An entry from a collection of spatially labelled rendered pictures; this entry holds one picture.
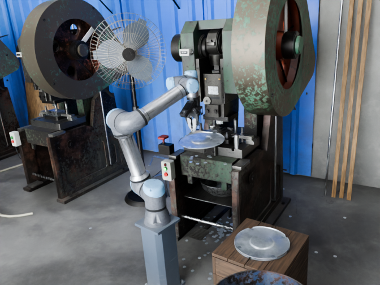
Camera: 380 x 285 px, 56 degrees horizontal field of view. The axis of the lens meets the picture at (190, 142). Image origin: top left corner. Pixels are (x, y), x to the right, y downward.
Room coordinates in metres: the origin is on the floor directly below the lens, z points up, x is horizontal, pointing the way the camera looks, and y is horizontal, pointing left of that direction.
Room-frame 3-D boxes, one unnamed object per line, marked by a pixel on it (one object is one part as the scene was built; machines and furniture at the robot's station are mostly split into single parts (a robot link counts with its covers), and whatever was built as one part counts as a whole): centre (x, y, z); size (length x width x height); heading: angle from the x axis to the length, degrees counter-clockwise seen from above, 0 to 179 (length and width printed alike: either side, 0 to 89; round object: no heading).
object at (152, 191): (1.77, 0.22, 0.62); 0.13 x 0.12 x 0.14; 32
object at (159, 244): (1.76, 0.21, 0.23); 0.19 x 0.19 x 0.45; 49
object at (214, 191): (2.36, -0.22, 0.36); 0.34 x 0.34 x 0.10
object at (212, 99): (2.33, -0.20, 1.04); 0.17 x 0.15 x 0.30; 147
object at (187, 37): (2.49, -0.30, 0.83); 0.79 x 0.43 x 1.34; 147
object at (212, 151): (2.22, -0.12, 0.72); 0.25 x 0.14 x 0.14; 147
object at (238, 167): (2.34, -0.52, 0.45); 0.92 x 0.12 x 0.90; 147
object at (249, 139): (2.27, -0.36, 0.76); 0.17 x 0.06 x 0.10; 57
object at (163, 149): (2.34, 0.17, 0.62); 0.10 x 0.06 x 0.20; 57
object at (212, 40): (2.36, -0.22, 1.27); 0.21 x 0.12 x 0.34; 147
